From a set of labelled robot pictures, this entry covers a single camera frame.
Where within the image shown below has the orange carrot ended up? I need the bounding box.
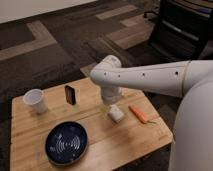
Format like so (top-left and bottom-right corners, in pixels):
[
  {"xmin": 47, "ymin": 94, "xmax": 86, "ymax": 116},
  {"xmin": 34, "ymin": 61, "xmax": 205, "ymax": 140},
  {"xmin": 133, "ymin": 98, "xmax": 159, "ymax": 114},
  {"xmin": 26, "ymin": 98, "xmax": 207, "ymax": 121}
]
[{"xmin": 128, "ymin": 105, "xmax": 150, "ymax": 124}]

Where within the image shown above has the black office chair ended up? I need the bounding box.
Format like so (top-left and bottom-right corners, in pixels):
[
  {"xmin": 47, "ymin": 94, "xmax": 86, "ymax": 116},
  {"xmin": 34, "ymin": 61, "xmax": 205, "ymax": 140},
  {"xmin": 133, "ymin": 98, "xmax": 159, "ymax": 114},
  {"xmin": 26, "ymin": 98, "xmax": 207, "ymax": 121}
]
[{"xmin": 148, "ymin": 0, "xmax": 213, "ymax": 58}]

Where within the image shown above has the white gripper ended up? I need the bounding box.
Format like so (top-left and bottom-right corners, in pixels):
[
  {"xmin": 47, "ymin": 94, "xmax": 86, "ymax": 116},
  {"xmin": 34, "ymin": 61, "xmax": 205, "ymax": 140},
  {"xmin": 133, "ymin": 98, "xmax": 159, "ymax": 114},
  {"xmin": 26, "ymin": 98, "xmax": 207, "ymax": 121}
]
[{"xmin": 101, "ymin": 87, "xmax": 122, "ymax": 116}]

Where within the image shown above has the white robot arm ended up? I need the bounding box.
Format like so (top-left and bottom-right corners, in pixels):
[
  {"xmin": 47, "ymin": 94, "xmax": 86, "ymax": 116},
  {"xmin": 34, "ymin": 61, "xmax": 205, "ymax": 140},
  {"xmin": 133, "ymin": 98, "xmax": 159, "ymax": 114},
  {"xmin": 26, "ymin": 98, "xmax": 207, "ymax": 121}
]
[{"xmin": 90, "ymin": 55, "xmax": 213, "ymax": 171}]

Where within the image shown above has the dark blue patterned bowl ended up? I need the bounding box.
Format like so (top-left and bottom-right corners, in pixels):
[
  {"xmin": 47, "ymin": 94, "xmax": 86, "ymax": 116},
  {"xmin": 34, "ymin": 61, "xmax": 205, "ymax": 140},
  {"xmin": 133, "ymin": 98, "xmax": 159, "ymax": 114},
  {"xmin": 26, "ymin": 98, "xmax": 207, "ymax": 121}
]
[{"xmin": 45, "ymin": 121, "xmax": 88, "ymax": 166}]

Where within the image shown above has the white sponge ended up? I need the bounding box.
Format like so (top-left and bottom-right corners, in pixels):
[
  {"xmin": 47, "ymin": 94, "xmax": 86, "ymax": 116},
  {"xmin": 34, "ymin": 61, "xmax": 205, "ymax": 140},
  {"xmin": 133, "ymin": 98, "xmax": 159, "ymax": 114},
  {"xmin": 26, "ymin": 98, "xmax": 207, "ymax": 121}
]
[{"xmin": 108, "ymin": 105, "xmax": 124, "ymax": 123}]

